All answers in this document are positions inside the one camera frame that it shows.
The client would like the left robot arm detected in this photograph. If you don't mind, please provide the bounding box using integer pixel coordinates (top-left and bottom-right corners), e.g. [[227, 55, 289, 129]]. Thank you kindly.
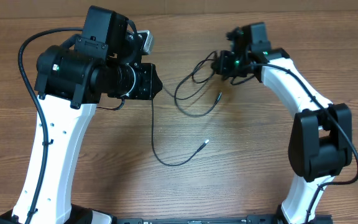
[[0, 6, 163, 223]]

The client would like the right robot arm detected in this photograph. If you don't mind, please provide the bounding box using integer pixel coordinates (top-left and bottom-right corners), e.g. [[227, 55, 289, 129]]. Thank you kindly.
[[211, 22, 353, 223]]

